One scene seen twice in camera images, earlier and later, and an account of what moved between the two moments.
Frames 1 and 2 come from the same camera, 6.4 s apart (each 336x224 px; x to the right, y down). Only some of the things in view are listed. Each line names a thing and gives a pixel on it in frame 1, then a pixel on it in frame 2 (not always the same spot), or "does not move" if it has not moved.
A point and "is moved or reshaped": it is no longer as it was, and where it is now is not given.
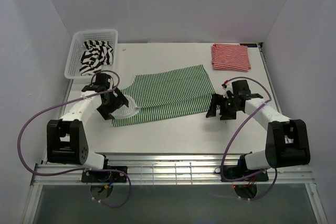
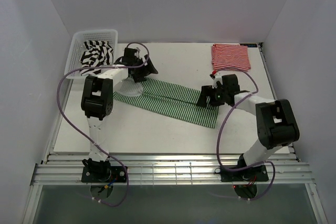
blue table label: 251,45 does not move
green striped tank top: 174,94 is moved or reshaped
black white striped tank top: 98,53 does not move
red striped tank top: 229,56 does not move
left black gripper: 119,101 to 147,71
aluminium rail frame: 170,168 does not move
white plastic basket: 73,65 does not move
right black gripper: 217,99 to 205,92
